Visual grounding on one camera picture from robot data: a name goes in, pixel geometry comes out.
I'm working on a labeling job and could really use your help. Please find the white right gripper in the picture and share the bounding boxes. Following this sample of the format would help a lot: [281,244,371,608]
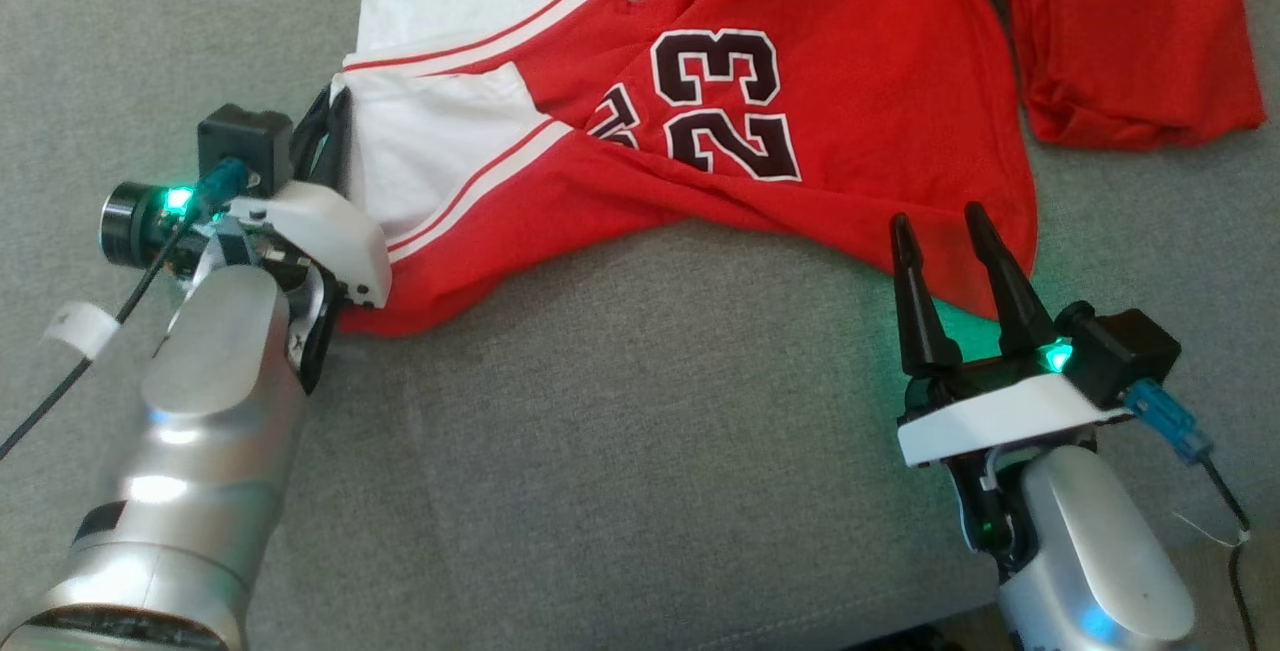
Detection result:
[889,200,1133,574]

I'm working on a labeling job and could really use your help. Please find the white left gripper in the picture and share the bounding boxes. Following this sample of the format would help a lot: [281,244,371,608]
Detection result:
[213,85,394,394]

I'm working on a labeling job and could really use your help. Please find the red white number 23 jersey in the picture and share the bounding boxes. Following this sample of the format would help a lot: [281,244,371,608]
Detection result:
[335,0,1041,337]

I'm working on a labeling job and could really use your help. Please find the red shorts with white stripe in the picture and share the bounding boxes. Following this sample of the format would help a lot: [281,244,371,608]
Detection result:
[972,0,1268,152]

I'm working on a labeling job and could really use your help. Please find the white tape strip loop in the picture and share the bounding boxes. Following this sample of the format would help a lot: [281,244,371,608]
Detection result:
[43,301,121,352]

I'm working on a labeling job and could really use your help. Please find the grey fabric sofa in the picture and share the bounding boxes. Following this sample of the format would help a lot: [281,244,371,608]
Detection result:
[0,0,1280,651]

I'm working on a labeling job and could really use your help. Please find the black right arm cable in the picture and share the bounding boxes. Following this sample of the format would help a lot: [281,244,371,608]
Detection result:
[1122,378,1263,651]

